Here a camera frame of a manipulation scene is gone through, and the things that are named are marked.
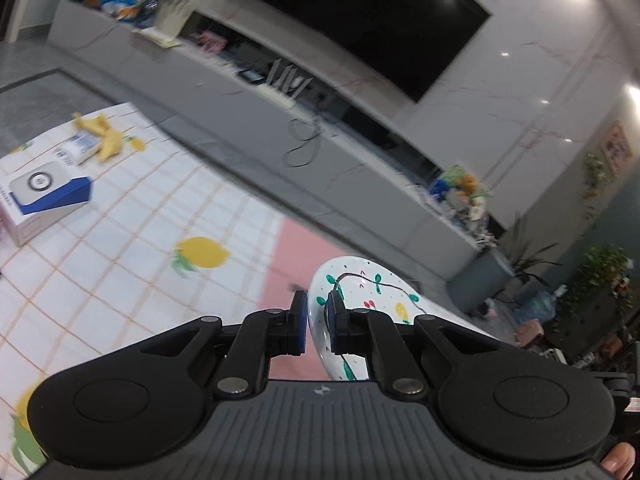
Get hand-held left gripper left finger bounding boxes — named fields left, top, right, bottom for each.
left=134, top=290, right=308, bottom=397

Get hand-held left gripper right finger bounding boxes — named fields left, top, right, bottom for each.
left=325, top=290, right=506, bottom=397

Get painted white plate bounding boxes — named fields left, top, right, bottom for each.
left=307, top=256, right=501, bottom=382

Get person's right hand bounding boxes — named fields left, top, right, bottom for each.
left=601, top=441, right=640, bottom=475

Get plant in grey pot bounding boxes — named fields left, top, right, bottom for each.
left=446, top=215, right=562, bottom=313

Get plush toys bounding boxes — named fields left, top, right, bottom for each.
left=427, top=162, right=493, bottom=226

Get blue water bottle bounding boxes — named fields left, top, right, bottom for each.
left=515, top=285, right=568, bottom=327

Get white router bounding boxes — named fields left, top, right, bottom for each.
left=257, top=58, right=311, bottom=108

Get banana peel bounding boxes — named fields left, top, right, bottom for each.
left=72, top=112, right=126, bottom=163

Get leafy green floor plant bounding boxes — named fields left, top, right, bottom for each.
left=570, top=245, right=633, bottom=341

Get white tube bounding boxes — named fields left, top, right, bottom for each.
left=52, top=132, right=103, bottom=166

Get white and blue box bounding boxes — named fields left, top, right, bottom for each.
left=0, top=162, right=95, bottom=247

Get hanging vine plant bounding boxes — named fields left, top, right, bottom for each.
left=582, top=152, right=608, bottom=221

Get black television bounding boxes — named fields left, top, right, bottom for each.
left=221, top=0, right=491, bottom=104

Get yellow paper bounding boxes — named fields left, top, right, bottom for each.
left=132, top=27, right=181, bottom=48

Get blue snack bags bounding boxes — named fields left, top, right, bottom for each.
left=100, top=0, right=157, bottom=28

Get black cable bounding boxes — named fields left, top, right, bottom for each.
left=284, top=115, right=326, bottom=168

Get framed wall picture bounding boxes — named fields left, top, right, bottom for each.
left=600, top=121, right=633, bottom=176

